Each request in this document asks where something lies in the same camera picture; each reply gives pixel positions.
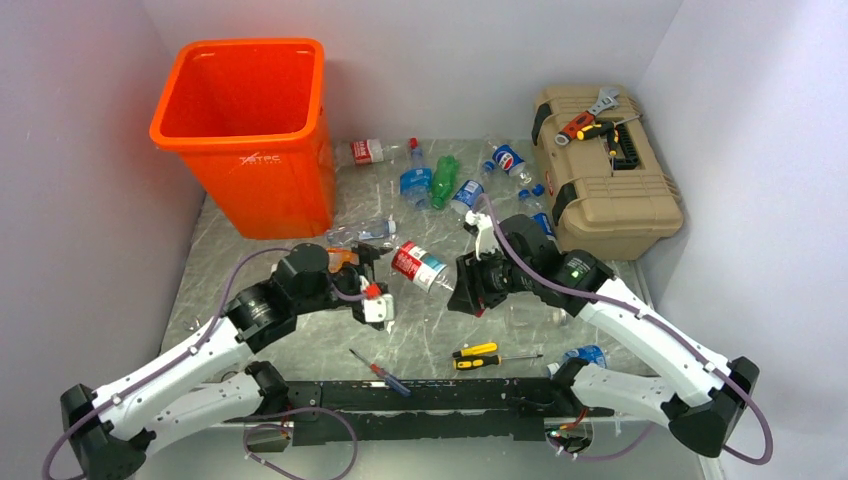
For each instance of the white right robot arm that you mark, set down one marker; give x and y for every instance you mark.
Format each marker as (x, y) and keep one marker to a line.
(696, 394)

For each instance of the clear jar silver lid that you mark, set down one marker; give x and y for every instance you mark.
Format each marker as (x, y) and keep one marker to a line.
(531, 316)

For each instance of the green plastic bottle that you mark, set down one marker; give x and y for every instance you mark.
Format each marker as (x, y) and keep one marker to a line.
(443, 182)

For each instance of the silver adjustable wrench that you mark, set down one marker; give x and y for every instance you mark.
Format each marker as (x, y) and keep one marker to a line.
(606, 100)

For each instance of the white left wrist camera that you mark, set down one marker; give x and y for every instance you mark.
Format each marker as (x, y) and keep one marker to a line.
(377, 305)

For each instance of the crushed orange label bottle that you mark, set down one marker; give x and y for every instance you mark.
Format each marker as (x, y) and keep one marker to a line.
(338, 257)

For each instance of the red label clear bottle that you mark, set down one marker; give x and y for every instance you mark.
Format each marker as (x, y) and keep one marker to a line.
(371, 151)

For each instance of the yellow black screwdriver on toolbox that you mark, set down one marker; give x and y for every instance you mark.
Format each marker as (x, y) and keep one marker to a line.
(598, 129)

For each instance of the clear bottle white cap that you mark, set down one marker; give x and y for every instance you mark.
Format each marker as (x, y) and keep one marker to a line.
(361, 231)

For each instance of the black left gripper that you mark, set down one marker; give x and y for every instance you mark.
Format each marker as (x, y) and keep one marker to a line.
(367, 253)

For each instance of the pepsi label bottle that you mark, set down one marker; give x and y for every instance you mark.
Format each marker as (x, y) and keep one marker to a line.
(510, 162)

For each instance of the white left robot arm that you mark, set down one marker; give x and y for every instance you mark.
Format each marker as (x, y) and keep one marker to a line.
(211, 376)

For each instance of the blue label clear bottle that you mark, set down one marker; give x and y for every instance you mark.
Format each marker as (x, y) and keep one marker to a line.
(466, 196)

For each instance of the black yellow screwdriver on table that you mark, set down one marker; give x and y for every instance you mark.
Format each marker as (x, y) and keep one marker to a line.
(474, 362)

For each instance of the blue label crushed bottle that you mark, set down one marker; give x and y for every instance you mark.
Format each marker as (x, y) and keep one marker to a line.
(415, 182)

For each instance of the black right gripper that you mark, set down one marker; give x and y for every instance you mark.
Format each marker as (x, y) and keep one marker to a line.
(471, 283)

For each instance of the red white label bottle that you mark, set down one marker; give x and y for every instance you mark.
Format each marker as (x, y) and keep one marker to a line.
(423, 269)

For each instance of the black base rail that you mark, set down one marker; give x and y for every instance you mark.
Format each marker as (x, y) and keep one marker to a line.
(521, 408)

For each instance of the red blue screwdriver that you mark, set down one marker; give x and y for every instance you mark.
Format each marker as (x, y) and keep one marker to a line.
(387, 378)

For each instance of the orange plastic bin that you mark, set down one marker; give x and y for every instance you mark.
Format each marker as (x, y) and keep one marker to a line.
(247, 117)

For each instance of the tan plastic toolbox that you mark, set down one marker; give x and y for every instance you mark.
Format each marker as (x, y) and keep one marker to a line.
(607, 195)

